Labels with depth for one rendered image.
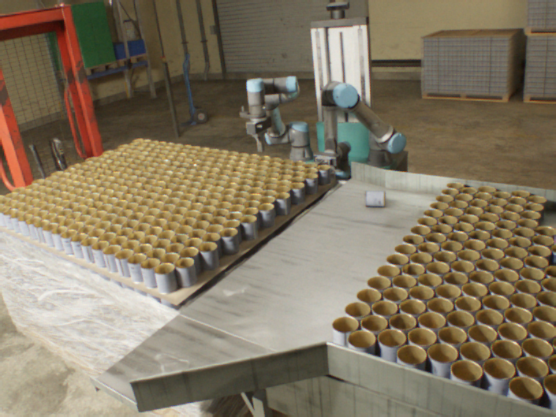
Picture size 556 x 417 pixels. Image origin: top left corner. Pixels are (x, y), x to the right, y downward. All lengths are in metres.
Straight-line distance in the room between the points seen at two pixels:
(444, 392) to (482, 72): 7.66
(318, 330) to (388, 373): 0.30
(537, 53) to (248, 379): 7.66
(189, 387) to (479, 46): 7.79
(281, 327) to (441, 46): 7.58
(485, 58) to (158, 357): 7.69
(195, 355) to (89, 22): 9.79
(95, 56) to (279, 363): 9.93
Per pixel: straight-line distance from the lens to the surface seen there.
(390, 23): 10.76
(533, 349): 1.34
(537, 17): 8.40
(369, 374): 1.23
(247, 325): 1.48
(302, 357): 1.25
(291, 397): 1.50
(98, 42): 10.93
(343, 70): 3.06
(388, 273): 1.57
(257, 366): 1.24
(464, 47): 8.60
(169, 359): 1.42
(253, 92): 2.22
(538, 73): 8.50
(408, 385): 1.20
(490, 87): 8.61
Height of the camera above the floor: 1.96
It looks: 24 degrees down
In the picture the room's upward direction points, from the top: 8 degrees counter-clockwise
